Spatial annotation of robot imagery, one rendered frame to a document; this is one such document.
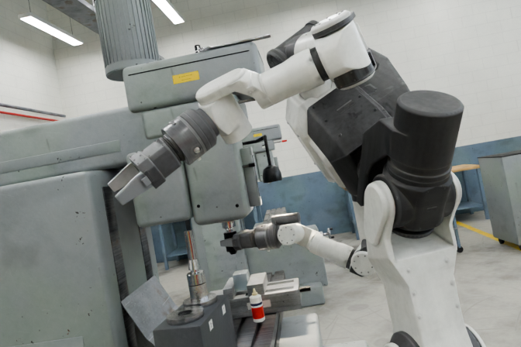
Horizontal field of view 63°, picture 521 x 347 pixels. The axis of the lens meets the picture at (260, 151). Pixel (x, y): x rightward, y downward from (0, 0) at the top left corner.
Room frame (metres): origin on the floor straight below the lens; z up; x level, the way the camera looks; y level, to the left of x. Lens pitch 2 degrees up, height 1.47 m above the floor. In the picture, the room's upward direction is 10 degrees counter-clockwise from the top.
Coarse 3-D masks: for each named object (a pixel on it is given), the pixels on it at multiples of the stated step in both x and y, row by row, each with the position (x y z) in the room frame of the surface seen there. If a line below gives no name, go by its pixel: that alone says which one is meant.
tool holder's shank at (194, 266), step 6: (186, 234) 1.12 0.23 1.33; (192, 234) 1.13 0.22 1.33; (186, 240) 1.12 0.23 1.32; (192, 240) 1.13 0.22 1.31; (186, 246) 1.13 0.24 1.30; (192, 246) 1.12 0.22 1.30; (192, 252) 1.12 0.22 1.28; (192, 258) 1.12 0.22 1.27; (192, 264) 1.12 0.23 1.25; (198, 264) 1.13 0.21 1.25; (192, 270) 1.12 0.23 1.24; (198, 270) 1.13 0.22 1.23
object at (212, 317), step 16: (192, 304) 1.09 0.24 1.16; (208, 304) 1.10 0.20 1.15; (224, 304) 1.13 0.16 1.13; (176, 320) 0.99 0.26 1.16; (192, 320) 1.00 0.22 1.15; (208, 320) 1.01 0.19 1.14; (224, 320) 1.12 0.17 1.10; (160, 336) 0.99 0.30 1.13; (176, 336) 0.98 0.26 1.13; (192, 336) 0.97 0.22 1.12; (208, 336) 1.00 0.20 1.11; (224, 336) 1.10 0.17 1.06
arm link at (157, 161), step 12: (180, 120) 0.79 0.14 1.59; (168, 132) 0.78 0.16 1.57; (180, 132) 0.78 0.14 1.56; (192, 132) 0.78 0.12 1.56; (156, 144) 0.80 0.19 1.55; (168, 144) 0.79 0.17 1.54; (180, 144) 0.77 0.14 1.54; (192, 144) 0.78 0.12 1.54; (132, 156) 0.82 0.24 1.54; (144, 156) 0.77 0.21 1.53; (156, 156) 0.76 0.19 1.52; (168, 156) 0.77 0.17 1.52; (180, 156) 0.80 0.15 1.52; (192, 156) 0.79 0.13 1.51; (144, 168) 0.74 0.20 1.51; (156, 168) 0.74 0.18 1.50; (168, 168) 0.77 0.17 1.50; (156, 180) 0.75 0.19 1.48
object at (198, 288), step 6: (204, 276) 1.13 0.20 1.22; (192, 282) 1.11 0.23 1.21; (198, 282) 1.11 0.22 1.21; (204, 282) 1.12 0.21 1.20; (192, 288) 1.11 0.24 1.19; (198, 288) 1.11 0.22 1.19; (204, 288) 1.12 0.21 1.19; (192, 294) 1.11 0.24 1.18; (198, 294) 1.11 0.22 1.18; (204, 294) 1.12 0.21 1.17; (192, 300) 1.12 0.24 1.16; (198, 300) 1.11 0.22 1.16
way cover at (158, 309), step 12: (144, 288) 1.59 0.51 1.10; (156, 288) 1.67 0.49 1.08; (132, 300) 1.47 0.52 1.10; (144, 300) 1.54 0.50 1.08; (156, 300) 1.61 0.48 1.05; (168, 300) 1.69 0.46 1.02; (132, 312) 1.42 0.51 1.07; (144, 312) 1.49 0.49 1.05; (156, 312) 1.55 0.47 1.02; (168, 312) 1.63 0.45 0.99; (144, 324) 1.44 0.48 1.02; (156, 324) 1.50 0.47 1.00; (144, 336) 1.40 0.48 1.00
